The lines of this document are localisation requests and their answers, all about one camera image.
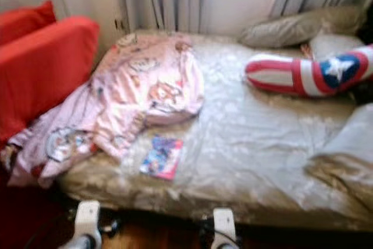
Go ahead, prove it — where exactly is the beige floral folded quilt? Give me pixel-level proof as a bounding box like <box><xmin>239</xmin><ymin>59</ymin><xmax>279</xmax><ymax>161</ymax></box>
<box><xmin>306</xmin><ymin>104</ymin><xmax>373</xmax><ymax>215</ymax></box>

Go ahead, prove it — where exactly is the pink cartoon print blanket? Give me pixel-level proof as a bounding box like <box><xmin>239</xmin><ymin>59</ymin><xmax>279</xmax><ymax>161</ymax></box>
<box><xmin>5</xmin><ymin>32</ymin><xmax>205</xmax><ymax>188</ymax></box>

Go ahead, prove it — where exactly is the red white striped shield pillow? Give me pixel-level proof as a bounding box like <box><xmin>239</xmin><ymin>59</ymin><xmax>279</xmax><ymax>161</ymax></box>
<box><xmin>245</xmin><ymin>45</ymin><xmax>373</xmax><ymax>97</ymax></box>

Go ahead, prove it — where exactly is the colourful comic book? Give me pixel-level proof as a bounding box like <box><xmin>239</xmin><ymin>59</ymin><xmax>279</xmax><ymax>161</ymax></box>
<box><xmin>140</xmin><ymin>135</ymin><xmax>184</xmax><ymax>181</ymax></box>

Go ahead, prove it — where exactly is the red fabric cushion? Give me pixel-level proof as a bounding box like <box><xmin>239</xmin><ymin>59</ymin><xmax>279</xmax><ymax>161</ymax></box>
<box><xmin>0</xmin><ymin>16</ymin><xmax>100</xmax><ymax>249</ymax></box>
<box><xmin>0</xmin><ymin>0</ymin><xmax>57</xmax><ymax>45</ymax></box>

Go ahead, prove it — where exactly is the beige pillow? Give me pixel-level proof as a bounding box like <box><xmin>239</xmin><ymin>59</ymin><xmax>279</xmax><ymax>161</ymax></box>
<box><xmin>238</xmin><ymin>5</ymin><xmax>368</xmax><ymax>50</ymax></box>

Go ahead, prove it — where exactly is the bed with beige floral sheet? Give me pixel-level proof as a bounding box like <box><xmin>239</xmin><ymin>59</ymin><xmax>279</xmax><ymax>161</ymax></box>
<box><xmin>58</xmin><ymin>30</ymin><xmax>373</xmax><ymax>232</ymax></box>

